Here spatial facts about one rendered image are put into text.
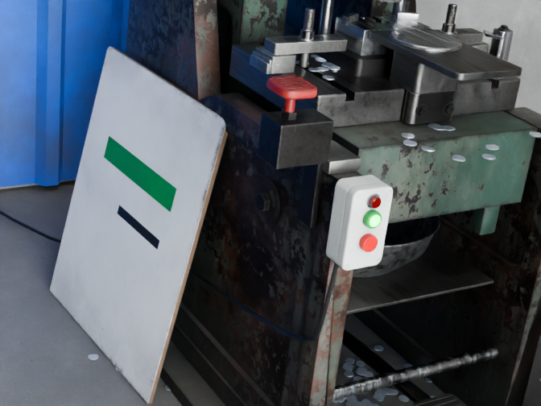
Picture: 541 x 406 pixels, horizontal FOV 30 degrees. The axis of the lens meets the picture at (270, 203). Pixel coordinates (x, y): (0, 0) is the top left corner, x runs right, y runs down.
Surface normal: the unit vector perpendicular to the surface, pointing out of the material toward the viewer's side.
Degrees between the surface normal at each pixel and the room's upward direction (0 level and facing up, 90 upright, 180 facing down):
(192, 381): 0
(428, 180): 90
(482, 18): 90
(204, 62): 74
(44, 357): 0
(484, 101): 90
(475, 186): 90
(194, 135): 78
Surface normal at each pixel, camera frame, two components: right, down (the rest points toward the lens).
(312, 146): 0.50, 0.40
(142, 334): -0.79, -0.04
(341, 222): -0.86, 0.12
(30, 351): 0.11, -0.91
